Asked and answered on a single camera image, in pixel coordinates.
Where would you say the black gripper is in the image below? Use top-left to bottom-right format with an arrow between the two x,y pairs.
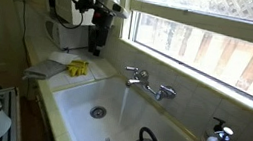
84,7 -> 115,59

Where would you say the chrome tap handle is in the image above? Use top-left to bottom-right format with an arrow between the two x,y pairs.
124,64 -> 141,78
155,83 -> 179,104

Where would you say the chrome tap body with spout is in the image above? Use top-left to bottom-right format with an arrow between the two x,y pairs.
124,67 -> 168,100

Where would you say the white countertop appliance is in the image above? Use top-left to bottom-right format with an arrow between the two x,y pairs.
41,17 -> 93,55

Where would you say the grey cloth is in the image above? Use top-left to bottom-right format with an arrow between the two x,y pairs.
22,55 -> 69,86

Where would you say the running water stream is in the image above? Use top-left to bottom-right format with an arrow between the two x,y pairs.
118,84 -> 131,126

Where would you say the metal sink drain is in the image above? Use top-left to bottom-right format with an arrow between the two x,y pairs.
88,104 -> 108,121

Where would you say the white ceramic sink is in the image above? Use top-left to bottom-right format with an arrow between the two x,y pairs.
44,67 -> 208,141

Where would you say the white wall box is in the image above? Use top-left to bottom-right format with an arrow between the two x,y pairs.
50,0 -> 99,29

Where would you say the black power cord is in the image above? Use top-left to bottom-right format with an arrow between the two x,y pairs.
9,0 -> 43,68

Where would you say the window with white frame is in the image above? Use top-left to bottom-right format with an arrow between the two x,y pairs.
115,0 -> 253,111

